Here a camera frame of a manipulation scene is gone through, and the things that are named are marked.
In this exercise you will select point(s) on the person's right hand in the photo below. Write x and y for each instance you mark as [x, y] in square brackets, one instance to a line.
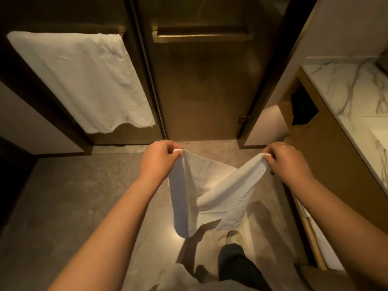
[288, 166]

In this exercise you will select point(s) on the person's left hand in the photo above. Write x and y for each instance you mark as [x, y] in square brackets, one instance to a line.
[159, 160]

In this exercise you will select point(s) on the small white towel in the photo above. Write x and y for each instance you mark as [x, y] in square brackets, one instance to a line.
[212, 190]

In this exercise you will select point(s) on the person's left forearm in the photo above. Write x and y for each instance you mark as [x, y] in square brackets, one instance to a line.
[106, 239]

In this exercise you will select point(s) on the person's right forearm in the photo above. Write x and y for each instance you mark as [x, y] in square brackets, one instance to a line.
[342, 224]

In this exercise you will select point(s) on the large folded white towel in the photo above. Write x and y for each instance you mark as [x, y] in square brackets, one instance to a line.
[321, 245]

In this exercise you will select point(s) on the person's white shoe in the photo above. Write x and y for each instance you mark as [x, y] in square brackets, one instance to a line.
[235, 237]

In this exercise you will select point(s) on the person's dark trousers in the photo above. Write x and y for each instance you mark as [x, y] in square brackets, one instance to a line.
[239, 269]

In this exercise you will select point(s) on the white bath towel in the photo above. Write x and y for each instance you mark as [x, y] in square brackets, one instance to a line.
[78, 78]

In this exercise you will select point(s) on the wooden vanity cabinet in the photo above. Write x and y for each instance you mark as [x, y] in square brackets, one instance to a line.
[333, 154]

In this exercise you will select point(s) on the bronze glass shower door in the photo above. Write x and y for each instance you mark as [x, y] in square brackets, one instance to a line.
[106, 137]
[206, 87]

